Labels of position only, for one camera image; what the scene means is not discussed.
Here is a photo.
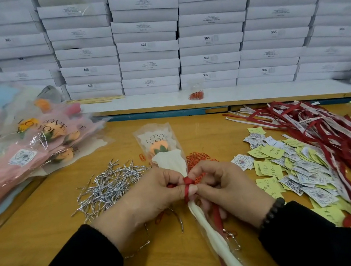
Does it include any person's right hand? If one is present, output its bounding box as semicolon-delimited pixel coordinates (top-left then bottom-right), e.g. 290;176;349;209
186;151;279;236

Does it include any person's left hand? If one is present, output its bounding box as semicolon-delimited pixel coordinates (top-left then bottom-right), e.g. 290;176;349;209
84;163;196;254

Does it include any single red ribbon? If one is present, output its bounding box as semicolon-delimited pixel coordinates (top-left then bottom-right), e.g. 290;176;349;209
181;172;233;266

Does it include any cream orange rose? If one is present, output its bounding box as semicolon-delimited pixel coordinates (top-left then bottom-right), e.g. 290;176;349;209
132;112;254;266

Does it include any pile of yellow white tags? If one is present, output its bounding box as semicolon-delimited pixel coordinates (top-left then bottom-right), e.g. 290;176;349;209
224;97;351;240

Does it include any pile of red ribbons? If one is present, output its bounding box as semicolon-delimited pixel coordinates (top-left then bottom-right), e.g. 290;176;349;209
224;90;351;255

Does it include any pile of flowers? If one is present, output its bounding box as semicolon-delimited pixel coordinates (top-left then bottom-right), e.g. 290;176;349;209
0;54;118;222

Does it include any person's right forearm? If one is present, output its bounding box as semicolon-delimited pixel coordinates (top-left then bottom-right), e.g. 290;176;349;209
254;193;351;266

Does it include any pile of silver twist ties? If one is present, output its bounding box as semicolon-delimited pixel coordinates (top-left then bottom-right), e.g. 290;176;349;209
66;150;190;266

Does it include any pile of orange paper clips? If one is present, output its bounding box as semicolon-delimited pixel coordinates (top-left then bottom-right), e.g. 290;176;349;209
138;140;221;176

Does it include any small bag of red clips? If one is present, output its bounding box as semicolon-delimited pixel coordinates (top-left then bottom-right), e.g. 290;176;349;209
187;82;205;101

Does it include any long white board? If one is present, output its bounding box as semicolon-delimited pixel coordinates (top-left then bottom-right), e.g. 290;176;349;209
80;65;351;135

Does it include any wooden sticks bundle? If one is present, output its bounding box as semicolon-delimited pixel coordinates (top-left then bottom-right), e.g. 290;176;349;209
70;93;126;108

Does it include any black bead bracelet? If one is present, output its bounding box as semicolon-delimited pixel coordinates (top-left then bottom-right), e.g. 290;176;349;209
255;196;290;231

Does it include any wall of stacked white boxes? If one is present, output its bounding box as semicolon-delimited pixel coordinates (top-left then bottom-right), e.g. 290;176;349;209
0;0;351;125

